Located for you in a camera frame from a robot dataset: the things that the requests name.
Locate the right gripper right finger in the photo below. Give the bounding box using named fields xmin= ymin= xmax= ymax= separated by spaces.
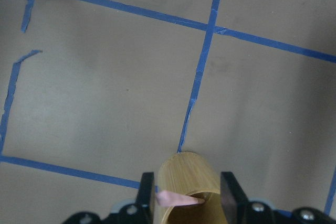
xmin=220 ymin=172 xmax=248 ymax=224

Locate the bamboo cylinder holder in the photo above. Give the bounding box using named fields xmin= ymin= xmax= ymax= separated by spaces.
xmin=157 ymin=152 xmax=227 ymax=224

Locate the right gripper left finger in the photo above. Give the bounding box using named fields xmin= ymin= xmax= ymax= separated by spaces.
xmin=135 ymin=172 xmax=155 ymax=223

